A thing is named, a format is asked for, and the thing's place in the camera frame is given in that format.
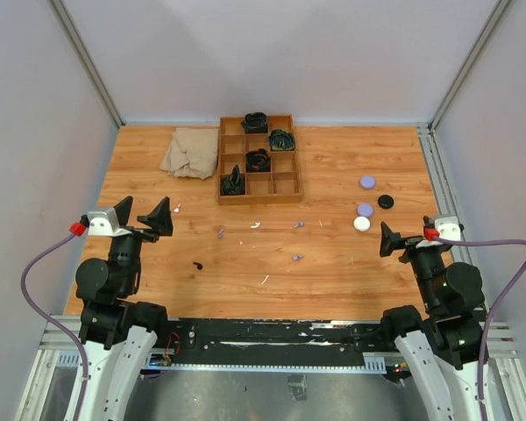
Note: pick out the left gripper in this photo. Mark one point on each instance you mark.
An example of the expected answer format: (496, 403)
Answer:
(159, 219)

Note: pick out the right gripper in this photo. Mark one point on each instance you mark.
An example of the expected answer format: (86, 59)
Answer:
(392, 239)

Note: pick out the black earbud case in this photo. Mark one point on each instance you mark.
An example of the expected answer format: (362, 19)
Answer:
(386, 202)

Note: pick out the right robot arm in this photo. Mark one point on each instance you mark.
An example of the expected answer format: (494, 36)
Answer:
(444, 350)

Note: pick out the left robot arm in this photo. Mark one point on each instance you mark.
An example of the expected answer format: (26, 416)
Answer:
(115, 335)

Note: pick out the white earbud case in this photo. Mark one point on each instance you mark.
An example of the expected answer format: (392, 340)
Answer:
(361, 224)

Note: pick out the purple earbud case near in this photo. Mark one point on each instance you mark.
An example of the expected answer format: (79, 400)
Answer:
(365, 210)

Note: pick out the purple earbud case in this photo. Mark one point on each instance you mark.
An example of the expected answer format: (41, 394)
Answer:
(367, 182)
(365, 210)

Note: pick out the purple earbud case far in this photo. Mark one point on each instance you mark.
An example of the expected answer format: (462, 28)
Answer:
(367, 182)

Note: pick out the beige folded cloth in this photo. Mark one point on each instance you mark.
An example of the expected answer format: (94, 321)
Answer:
(192, 153)

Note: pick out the dark floral folded tie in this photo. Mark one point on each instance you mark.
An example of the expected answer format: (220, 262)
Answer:
(233, 184)

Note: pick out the wooden compartment tray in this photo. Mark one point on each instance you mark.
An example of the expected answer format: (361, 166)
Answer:
(283, 184)

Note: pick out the black orange rolled tie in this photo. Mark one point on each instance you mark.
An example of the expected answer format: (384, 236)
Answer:
(258, 161)

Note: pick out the black rolled tie top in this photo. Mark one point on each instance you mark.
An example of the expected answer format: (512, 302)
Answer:
(255, 123)

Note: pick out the blue yellow rolled tie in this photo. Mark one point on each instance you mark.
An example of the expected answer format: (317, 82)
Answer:
(281, 141)

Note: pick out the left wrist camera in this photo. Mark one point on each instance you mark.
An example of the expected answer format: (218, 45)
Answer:
(104, 223)

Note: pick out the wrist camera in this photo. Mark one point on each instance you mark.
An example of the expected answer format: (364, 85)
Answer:
(445, 227)
(104, 223)

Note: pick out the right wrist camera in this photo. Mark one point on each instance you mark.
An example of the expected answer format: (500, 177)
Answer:
(445, 227)

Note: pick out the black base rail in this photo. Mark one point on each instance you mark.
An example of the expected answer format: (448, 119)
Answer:
(268, 344)

